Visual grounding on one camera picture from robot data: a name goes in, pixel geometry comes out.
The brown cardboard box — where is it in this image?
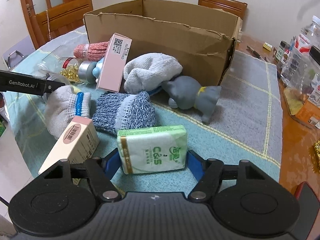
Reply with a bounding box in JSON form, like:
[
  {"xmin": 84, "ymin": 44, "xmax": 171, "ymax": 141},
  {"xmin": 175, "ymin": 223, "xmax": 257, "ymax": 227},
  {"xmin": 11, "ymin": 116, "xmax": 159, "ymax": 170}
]
[{"xmin": 83, "ymin": 0, "xmax": 243, "ymax": 87}]

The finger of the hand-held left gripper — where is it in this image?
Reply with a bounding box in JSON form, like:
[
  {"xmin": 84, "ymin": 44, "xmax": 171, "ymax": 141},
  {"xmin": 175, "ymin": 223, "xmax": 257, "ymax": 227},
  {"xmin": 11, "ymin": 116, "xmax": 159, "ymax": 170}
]
[{"xmin": 44, "ymin": 78, "xmax": 67, "ymax": 100}]

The clear jar with black lid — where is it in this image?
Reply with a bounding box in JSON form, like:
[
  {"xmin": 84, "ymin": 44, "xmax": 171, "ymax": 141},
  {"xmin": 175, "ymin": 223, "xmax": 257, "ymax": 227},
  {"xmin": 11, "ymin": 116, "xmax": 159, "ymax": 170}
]
[{"xmin": 284, "ymin": 46, "xmax": 320, "ymax": 117}]

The gold ornament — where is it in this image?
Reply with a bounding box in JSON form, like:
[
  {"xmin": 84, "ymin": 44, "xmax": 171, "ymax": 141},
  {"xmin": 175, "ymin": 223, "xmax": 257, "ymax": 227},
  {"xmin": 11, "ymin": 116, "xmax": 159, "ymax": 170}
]
[{"xmin": 312, "ymin": 140, "xmax": 320, "ymax": 173}]

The pink knit sock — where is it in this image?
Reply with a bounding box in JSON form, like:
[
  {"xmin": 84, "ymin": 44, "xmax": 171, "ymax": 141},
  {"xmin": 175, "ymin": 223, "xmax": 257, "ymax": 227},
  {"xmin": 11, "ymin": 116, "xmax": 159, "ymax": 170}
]
[{"xmin": 73, "ymin": 42, "xmax": 110, "ymax": 60}]

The water bottle with red label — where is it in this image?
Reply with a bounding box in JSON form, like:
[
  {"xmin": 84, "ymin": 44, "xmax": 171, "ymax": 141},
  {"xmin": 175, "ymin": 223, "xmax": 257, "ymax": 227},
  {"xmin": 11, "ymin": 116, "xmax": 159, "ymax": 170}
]
[{"xmin": 295, "ymin": 16, "xmax": 320, "ymax": 55}]

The grey case with handle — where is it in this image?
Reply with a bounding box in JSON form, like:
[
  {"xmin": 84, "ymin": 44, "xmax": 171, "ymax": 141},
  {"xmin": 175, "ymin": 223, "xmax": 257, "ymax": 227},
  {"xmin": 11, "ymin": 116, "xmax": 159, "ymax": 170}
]
[{"xmin": 2, "ymin": 36, "xmax": 35, "ymax": 68}]

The white sock with blue stripes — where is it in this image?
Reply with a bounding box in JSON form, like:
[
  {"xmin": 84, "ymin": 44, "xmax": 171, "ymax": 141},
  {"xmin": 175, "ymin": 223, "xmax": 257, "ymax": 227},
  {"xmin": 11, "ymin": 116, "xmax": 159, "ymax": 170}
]
[{"xmin": 44, "ymin": 85, "xmax": 92, "ymax": 139}]

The wooden chair with slats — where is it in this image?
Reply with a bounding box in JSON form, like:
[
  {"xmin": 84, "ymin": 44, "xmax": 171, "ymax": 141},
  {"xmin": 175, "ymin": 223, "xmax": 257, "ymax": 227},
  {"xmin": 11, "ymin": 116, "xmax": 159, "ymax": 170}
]
[{"xmin": 34, "ymin": 0, "xmax": 93, "ymax": 49}]

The red-edged black phone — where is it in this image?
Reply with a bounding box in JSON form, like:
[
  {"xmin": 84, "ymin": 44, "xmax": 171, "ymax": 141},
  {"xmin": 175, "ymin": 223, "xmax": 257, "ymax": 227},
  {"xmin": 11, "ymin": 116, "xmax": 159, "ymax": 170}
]
[{"xmin": 294, "ymin": 181, "xmax": 320, "ymax": 233}]

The cream carton box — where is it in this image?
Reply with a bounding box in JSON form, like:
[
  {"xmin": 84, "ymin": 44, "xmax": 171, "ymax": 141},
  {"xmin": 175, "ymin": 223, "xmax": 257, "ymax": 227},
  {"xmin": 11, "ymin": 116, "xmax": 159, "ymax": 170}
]
[{"xmin": 38, "ymin": 116, "xmax": 100, "ymax": 180}]

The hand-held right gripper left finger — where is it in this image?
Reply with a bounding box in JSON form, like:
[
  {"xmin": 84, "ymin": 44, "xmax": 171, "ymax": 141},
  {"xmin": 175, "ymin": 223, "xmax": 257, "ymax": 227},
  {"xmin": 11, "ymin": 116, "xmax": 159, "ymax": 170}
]
[{"xmin": 37, "ymin": 150, "xmax": 125, "ymax": 202}]

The small green label bottle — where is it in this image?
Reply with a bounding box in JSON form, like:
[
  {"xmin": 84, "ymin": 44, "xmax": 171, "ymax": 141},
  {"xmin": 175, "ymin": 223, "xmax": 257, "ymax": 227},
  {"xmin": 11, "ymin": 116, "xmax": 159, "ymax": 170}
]
[{"xmin": 274, "ymin": 41, "xmax": 290, "ymax": 63}]

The clear plastic jar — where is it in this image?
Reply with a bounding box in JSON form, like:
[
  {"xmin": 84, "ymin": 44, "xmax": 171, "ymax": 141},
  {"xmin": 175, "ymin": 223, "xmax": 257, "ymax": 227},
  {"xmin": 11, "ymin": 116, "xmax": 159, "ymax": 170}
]
[{"xmin": 37, "ymin": 44, "xmax": 75, "ymax": 75}]

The orange carton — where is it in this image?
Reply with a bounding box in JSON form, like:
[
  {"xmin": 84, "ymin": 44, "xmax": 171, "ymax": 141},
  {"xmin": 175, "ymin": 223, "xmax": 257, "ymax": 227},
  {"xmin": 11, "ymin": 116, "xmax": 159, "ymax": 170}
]
[{"xmin": 295, "ymin": 96, "xmax": 320, "ymax": 128}]

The pink carton box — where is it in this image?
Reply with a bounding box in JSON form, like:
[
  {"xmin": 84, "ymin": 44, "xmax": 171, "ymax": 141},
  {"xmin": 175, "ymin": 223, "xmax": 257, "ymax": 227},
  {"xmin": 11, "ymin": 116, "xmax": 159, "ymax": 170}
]
[{"xmin": 96, "ymin": 33, "xmax": 133, "ymax": 93}]

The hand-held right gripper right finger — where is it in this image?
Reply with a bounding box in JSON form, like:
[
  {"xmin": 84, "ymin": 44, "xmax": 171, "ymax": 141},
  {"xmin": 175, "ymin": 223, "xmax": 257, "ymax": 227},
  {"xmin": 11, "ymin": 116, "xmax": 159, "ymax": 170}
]
[{"xmin": 187, "ymin": 150, "xmax": 276, "ymax": 202}]

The plaid blanket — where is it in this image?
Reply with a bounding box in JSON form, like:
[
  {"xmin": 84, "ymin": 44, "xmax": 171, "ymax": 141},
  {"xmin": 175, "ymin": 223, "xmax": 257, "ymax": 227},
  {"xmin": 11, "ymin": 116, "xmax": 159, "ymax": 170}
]
[{"xmin": 5, "ymin": 26, "xmax": 284, "ymax": 200}]

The grey cat toy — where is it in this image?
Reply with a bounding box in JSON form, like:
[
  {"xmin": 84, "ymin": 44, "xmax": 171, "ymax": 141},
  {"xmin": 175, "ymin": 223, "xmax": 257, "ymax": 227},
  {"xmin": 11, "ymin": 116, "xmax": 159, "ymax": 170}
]
[{"xmin": 161, "ymin": 76, "xmax": 222, "ymax": 124}]

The green tissue pack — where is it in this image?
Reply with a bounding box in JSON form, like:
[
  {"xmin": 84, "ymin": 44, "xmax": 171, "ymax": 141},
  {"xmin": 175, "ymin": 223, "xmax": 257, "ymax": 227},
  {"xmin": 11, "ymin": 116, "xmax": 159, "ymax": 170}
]
[{"xmin": 117, "ymin": 125, "xmax": 188, "ymax": 175}]

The yellow capsule bottle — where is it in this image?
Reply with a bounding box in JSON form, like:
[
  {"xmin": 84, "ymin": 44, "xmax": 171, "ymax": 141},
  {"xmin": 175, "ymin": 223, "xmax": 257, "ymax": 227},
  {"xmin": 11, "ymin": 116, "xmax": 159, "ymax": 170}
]
[{"xmin": 59, "ymin": 57, "xmax": 99, "ymax": 83}]

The dark pen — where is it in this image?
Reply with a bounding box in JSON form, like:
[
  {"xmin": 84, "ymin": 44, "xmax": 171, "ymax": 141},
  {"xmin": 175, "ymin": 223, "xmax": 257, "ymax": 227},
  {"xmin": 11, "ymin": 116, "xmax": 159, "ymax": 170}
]
[{"xmin": 247, "ymin": 46, "xmax": 263, "ymax": 59}]

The blue knit sock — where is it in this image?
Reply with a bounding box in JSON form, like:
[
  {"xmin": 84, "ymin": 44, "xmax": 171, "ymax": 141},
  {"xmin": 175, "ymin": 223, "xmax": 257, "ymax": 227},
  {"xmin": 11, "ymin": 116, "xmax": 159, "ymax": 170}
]
[{"xmin": 92, "ymin": 91, "xmax": 157, "ymax": 137}]

